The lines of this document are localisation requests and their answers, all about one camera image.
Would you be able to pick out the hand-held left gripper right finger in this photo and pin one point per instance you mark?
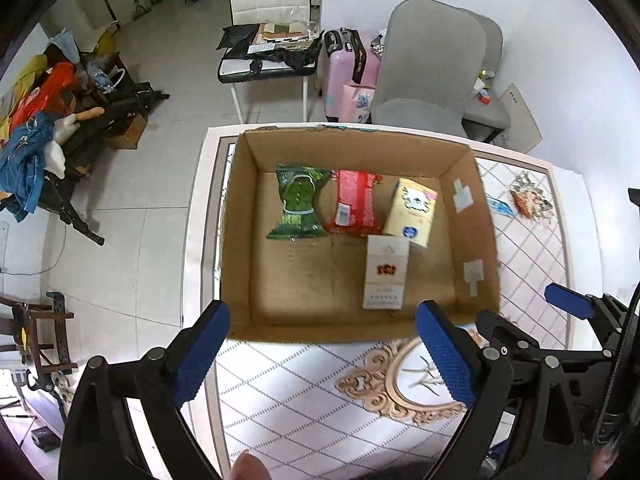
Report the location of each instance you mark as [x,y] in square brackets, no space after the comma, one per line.
[445,355]

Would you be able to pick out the white plush toy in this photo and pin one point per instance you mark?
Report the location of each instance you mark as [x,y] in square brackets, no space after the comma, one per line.
[62,135]

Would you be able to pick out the small black device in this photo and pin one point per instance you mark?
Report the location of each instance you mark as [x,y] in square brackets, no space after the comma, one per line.
[46,439]

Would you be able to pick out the pink gift bag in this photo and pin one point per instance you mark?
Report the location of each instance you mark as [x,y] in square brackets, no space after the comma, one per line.
[359,102]

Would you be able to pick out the small brown carton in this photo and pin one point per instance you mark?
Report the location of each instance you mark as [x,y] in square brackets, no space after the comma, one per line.
[126,132]

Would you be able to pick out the white cigarette box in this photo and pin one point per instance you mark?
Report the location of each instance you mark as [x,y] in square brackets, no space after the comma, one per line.
[385,272]

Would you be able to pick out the dark wooden stool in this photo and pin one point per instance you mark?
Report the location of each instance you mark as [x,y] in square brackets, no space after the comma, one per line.
[35,330]

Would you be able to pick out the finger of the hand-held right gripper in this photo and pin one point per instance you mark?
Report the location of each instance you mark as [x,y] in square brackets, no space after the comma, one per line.
[492,327]
[570,300]

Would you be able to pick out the black bag on chair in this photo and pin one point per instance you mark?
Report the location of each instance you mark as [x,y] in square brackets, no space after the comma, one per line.
[240,37]

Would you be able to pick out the yellow tissue pack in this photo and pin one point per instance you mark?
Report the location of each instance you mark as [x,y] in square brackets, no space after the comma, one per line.
[411,212]

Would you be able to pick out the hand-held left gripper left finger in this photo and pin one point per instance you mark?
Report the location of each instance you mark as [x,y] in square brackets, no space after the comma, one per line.
[202,355]

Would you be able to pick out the person's left hand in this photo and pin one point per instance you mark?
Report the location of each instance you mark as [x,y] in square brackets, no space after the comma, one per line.
[250,467]

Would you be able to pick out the blue patterned cloth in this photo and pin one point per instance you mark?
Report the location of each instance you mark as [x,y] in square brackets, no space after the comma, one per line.
[27,160]

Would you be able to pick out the blue wrapper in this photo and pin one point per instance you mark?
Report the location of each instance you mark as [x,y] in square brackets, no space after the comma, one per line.
[500,207]

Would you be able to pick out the grey upholstered chair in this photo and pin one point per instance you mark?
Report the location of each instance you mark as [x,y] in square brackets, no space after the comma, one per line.
[430,65]

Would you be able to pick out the green snack packet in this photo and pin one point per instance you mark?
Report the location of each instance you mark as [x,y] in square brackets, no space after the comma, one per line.
[297,202]

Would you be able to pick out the black folding stand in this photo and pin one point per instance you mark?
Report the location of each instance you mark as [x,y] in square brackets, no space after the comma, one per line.
[115,110]

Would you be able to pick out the orange snack wrapper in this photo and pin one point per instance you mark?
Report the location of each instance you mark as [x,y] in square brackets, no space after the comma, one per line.
[530,196]

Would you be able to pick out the white flat board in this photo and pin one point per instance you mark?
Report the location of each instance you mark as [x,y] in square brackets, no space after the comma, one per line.
[522,117]

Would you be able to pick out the stack of papers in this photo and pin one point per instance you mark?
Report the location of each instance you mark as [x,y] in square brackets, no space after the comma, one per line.
[285,32]

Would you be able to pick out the yellow cloth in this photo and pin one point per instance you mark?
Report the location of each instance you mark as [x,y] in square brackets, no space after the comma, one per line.
[22,77]

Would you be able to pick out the brown cardboard box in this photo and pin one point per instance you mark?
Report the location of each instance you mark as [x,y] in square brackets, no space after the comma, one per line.
[350,280]

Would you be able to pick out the red snack packet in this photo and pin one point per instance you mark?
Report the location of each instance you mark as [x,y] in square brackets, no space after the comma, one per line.
[354,202]

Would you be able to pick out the pink suitcase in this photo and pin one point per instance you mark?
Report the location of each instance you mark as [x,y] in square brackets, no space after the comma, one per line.
[342,67]

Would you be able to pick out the red plastic bag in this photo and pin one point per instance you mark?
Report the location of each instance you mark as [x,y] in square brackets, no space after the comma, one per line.
[42,90]

